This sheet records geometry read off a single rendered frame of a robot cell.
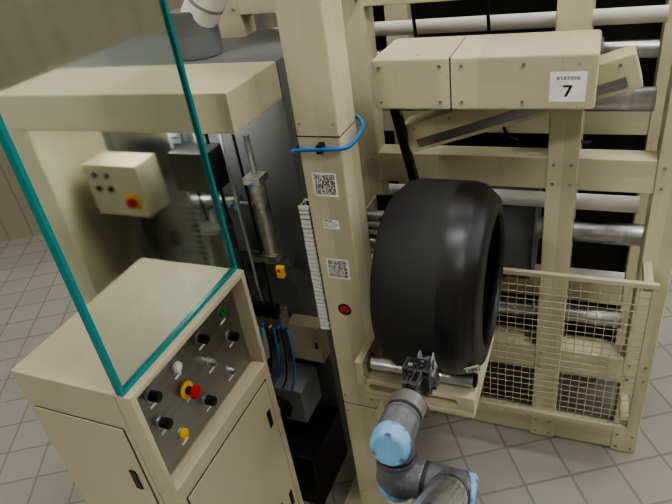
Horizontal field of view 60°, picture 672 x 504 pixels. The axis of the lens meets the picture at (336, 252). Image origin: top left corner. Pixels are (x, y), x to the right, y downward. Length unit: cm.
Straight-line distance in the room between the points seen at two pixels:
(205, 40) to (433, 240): 101
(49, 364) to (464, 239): 113
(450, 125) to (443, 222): 45
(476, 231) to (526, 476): 147
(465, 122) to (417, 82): 24
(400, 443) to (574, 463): 161
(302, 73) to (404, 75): 33
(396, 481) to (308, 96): 97
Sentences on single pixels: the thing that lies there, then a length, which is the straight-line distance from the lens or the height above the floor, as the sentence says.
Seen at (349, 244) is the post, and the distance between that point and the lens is 175.
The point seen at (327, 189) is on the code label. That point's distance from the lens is 168.
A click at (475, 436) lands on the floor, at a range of 291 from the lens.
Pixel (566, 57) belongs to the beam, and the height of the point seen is 178.
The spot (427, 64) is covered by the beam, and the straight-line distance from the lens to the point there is 174.
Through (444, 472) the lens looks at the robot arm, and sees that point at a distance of 141.
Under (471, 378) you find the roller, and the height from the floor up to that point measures 92.
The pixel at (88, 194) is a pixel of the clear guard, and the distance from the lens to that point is 135.
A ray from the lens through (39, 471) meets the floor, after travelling 339.
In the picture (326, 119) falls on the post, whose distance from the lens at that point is 159.
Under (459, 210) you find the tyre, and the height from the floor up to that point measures 146.
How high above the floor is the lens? 222
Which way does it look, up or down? 32 degrees down
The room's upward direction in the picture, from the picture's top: 9 degrees counter-clockwise
